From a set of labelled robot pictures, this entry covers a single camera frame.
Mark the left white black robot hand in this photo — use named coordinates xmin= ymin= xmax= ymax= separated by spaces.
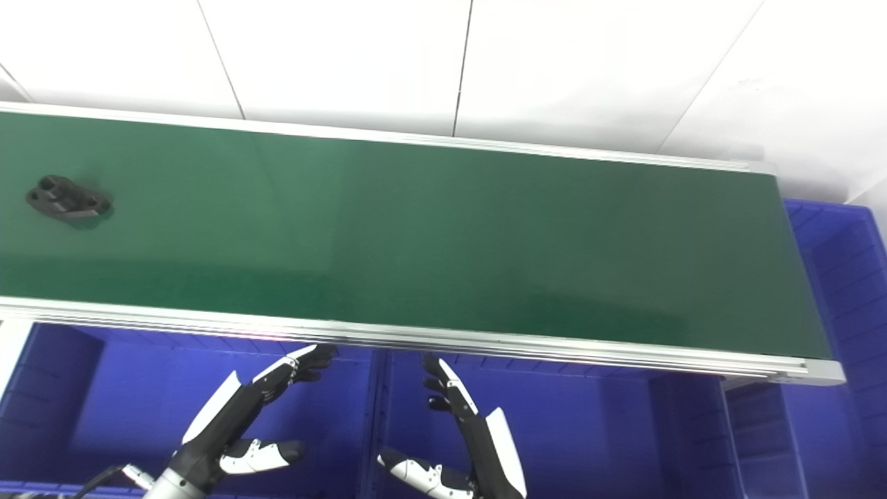
xmin=166 ymin=343 xmax=339 ymax=487

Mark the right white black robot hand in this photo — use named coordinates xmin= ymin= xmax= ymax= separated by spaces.
xmin=378 ymin=353 xmax=528 ymax=499

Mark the black flange part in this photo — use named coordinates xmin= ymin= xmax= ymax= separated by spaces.
xmin=26 ymin=175 xmax=114 ymax=221

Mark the blue plastic bin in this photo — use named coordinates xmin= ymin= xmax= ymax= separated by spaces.
xmin=374 ymin=350 xmax=730 ymax=499
xmin=721 ymin=198 xmax=887 ymax=499
xmin=0 ymin=322 xmax=383 ymax=499

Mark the green conveyor belt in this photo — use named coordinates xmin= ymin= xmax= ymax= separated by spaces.
xmin=0 ymin=111 xmax=832 ymax=361
xmin=0 ymin=101 xmax=847 ymax=387

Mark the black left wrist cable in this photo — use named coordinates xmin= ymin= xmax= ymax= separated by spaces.
xmin=73 ymin=463 xmax=157 ymax=499

